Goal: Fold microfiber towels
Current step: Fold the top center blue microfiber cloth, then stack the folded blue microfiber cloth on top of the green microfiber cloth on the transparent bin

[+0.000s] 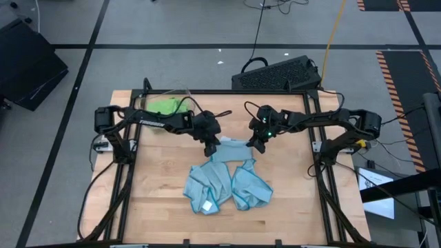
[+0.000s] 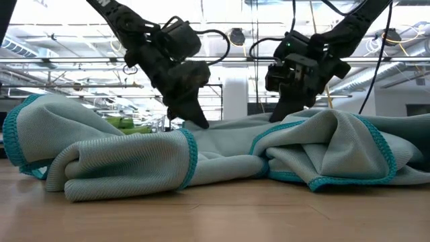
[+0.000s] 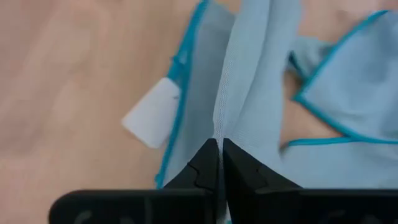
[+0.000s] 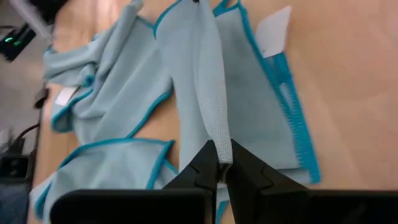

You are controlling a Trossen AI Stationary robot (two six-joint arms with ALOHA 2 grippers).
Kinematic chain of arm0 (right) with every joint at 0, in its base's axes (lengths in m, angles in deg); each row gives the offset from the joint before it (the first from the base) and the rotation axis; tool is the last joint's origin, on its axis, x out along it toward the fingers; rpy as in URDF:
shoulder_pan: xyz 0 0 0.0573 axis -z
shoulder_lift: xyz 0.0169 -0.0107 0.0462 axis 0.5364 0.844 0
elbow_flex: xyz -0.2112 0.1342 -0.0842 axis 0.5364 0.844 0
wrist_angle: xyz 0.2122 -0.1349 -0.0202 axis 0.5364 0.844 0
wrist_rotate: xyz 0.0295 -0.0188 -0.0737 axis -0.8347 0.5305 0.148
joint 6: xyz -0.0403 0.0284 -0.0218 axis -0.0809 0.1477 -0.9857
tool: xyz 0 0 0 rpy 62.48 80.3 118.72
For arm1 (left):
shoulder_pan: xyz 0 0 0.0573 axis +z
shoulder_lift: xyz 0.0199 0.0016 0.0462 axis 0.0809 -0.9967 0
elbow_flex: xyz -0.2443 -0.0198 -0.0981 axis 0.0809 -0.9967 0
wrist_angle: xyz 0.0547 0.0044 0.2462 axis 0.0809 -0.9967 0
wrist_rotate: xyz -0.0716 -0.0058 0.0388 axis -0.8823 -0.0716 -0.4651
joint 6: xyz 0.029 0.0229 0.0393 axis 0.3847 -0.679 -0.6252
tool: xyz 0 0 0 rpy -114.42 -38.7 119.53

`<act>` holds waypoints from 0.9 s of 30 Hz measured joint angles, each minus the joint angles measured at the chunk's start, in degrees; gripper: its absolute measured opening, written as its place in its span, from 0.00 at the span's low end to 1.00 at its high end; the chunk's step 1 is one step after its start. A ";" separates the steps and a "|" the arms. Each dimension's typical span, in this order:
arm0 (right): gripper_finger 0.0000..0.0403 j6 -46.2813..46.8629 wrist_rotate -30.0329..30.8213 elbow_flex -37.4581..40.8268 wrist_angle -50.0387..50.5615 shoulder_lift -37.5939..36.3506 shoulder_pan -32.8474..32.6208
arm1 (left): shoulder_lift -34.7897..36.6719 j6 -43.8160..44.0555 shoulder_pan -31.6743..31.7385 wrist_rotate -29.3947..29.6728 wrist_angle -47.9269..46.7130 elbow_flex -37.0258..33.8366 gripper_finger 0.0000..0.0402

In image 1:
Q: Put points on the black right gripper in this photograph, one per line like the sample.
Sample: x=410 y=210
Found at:
x=267 y=125

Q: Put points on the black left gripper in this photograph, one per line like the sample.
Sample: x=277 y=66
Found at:
x=206 y=127

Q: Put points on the blue microfiber towel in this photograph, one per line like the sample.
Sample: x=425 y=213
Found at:
x=206 y=186
x=231 y=151
x=249 y=187

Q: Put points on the green microfiber towel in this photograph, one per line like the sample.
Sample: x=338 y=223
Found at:
x=165 y=106

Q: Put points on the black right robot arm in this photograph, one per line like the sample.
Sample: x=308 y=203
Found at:
x=327 y=118

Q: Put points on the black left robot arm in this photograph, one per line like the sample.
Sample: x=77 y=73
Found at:
x=151 y=122

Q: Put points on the clear plastic bin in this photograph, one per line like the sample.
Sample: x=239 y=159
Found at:
x=187 y=93

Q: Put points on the black perforated computer case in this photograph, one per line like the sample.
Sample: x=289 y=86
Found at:
x=275 y=74

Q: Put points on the yellow plug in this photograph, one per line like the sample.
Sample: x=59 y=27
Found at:
x=361 y=143

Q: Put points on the black power adapter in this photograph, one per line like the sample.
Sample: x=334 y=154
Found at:
x=371 y=164

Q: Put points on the white printed paper sheet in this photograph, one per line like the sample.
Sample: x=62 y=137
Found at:
x=377 y=206

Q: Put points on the black mat with orange stripes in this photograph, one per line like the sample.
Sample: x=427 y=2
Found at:
x=403 y=86
x=379 y=4

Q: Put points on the black metal stand beam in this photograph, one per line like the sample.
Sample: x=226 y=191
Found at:
x=399 y=186

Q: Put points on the large black equipment case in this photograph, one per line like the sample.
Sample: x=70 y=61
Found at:
x=27 y=65

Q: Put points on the black metal table frame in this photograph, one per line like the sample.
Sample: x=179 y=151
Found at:
x=224 y=92

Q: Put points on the silver right base bracket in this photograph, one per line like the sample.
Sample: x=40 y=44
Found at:
x=317 y=146

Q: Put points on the silver base bracket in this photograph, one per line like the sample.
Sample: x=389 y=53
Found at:
x=101 y=146
x=317 y=146

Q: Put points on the silver left base bracket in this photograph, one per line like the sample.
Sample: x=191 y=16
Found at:
x=101 y=146

